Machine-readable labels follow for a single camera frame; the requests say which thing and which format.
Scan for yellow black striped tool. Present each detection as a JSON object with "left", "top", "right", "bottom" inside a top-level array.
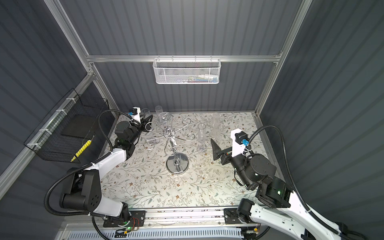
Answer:
[{"left": 71, "top": 136, "right": 94, "bottom": 163}]

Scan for black wire basket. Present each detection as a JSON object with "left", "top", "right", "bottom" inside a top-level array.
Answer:
[{"left": 24, "top": 92, "right": 109, "bottom": 164}]

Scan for chrome wine glass rack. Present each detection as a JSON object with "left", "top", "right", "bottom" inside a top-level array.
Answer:
[{"left": 143, "top": 118, "right": 195, "bottom": 175}]

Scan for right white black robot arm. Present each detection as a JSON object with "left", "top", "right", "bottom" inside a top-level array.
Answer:
[{"left": 211, "top": 140, "right": 348, "bottom": 240}]

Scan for black corrugated cable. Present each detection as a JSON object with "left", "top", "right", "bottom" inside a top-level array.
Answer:
[
  {"left": 247, "top": 125, "right": 370, "bottom": 240},
  {"left": 43, "top": 109, "right": 136, "bottom": 240}
]

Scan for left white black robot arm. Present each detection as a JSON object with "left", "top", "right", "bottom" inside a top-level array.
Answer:
[{"left": 59, "top": 114, "right": 153, "bottom": 229}]

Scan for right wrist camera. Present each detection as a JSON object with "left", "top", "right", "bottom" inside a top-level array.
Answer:
[{"left": 231, "top": 129, "right": 249, "bottom": 158}]

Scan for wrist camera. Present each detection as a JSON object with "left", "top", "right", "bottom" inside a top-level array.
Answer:
[
  {"left": 128, "top": 107, "right": 141, "bottom": 124},
  {"left": 231, "top": 129, "right": 249, "bottom": 158}
]

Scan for items in white basket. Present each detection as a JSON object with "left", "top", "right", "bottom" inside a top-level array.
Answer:
[{"left": 176, "top": 75, "right": 220, "bottom": 83}]

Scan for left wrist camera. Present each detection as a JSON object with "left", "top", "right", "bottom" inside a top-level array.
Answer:
[{"left": 128, "top": 107, "right": 141, "bottom": 124}]

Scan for white wire mesh basket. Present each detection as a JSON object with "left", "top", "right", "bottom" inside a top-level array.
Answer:
[{"left": 153, "top": 59, "right": 222, "bottom": 85}]

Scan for right black corrugated cable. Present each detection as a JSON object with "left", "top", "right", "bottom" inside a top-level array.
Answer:
[{"left": 247, "top": 125, "right": 370, "bottom": 240}]

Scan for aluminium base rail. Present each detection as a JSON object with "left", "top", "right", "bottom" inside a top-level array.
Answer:
[{"left": 59, "top": 205, "right": 304, "bottom": 240}]

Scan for floral table mat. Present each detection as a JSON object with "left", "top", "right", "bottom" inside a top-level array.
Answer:
[{"left": 101, "top": 113, "right": 256, "bottom": 209}]

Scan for left black corrugated cable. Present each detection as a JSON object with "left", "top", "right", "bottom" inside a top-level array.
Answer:
[{"left": 43, "top": 109, "right": 136, "bottom": 240}]

